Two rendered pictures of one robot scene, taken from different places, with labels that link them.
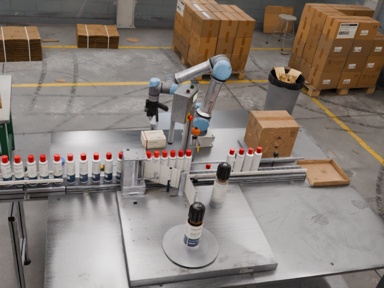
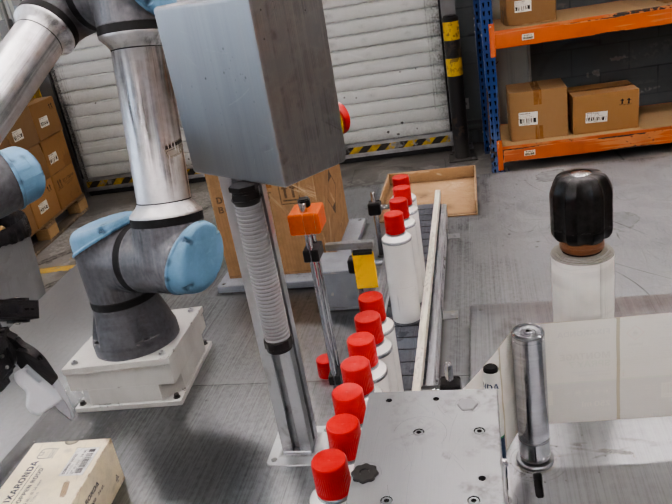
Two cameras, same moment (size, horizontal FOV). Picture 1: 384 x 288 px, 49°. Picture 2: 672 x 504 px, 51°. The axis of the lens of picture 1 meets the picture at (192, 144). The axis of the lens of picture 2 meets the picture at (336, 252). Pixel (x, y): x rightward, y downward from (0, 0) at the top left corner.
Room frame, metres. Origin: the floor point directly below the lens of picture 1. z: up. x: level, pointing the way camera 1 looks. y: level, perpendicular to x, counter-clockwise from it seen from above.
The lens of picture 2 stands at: (1.78, 0.71, 1.50)
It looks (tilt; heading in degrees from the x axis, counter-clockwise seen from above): 23 degrees down; 303
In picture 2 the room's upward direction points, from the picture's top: 10 degrees counter-clockwise
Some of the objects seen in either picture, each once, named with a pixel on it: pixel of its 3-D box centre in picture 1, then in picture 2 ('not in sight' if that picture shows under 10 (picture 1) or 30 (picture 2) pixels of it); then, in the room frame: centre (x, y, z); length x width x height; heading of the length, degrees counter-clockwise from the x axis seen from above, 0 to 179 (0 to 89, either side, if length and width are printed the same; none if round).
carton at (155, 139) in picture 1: (153, 139); (55, 500); (2.59, 0.29, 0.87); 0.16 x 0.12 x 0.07; 113
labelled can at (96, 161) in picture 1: (96, 167); not in sight; (2.00, 0.56, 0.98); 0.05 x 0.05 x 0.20
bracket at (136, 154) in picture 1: (135, 154); (427, 444); (1.98, 0.32, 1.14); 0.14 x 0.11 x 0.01; 109
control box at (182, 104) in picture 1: (184, 103); (253, 84); (2.26, 0.08, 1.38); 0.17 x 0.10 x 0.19; 164
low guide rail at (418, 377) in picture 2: (236, 174); (427, 292); (2.28, -0.33, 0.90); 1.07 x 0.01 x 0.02; 109
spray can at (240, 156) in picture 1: (239, 161); (404, 252); (2.31, -0.33, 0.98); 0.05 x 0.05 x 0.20
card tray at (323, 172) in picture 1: (322, 171); (429, 192); (2.54, -0.99, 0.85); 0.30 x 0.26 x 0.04; 109
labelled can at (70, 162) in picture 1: (70, 168); not in sight; (1.95, 0.70, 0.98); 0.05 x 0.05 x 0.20
